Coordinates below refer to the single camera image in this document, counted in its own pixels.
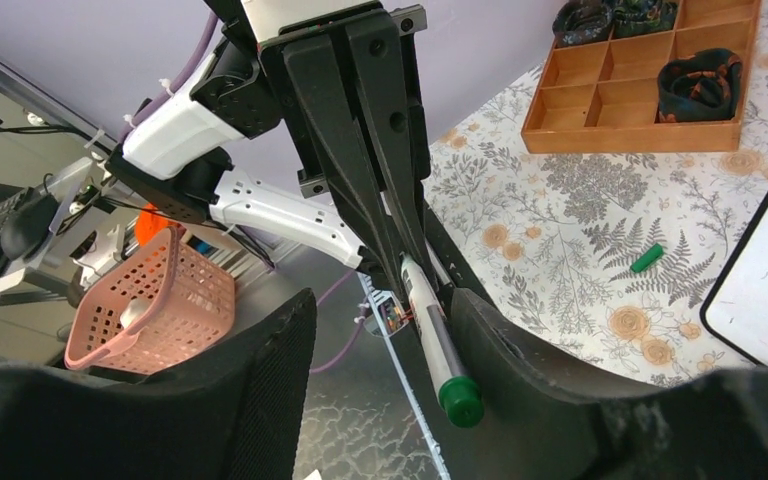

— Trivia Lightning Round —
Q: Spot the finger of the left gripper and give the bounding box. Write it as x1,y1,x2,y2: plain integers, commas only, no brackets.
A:
345,9,432,292
281,33,411,299

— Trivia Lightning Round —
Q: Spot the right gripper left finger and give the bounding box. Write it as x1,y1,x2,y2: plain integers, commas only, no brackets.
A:
0,289,317,479

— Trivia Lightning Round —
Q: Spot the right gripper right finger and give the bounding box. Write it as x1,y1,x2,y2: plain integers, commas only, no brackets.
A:
449,288,768,479

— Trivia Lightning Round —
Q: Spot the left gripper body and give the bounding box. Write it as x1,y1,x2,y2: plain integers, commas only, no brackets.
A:
207,1,430,199

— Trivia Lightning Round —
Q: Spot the green marker cap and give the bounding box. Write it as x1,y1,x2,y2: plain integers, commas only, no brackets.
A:
630,244,664,273

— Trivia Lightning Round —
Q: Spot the green whiteboard marker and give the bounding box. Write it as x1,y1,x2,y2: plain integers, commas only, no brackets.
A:
401,256,484,428

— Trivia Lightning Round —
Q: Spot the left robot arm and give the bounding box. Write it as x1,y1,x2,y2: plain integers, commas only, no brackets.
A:
107,1,435,300

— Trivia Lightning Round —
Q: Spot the pink plastic basket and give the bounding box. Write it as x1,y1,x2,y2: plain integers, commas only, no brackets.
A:
64,227,236,375

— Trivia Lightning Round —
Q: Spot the dark rolled fabric left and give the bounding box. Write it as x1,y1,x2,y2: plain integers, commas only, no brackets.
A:
552,1,614,48

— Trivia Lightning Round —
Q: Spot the dark rolled fabric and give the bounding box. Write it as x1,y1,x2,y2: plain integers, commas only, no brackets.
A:
613,0,678,39
552,1,614,48
656,48,743,123

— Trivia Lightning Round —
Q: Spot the floral table cloth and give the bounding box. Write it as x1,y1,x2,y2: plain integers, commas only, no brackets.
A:
426,1,768,387

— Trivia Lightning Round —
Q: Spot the orange compartment tray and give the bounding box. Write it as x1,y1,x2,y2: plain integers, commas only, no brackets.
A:
521,1,762,153

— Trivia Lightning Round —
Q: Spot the dark rolled fabric middle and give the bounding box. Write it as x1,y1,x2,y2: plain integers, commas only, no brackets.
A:
613,0,678,39

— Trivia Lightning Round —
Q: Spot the dark rolled fabric right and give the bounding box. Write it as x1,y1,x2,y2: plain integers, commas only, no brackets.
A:
656,48,743,123

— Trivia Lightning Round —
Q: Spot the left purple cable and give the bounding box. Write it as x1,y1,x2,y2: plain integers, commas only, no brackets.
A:
115,13,221,144

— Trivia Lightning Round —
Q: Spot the small whiteboard black frame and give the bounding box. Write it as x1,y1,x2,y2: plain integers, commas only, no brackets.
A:
699,134,768,370

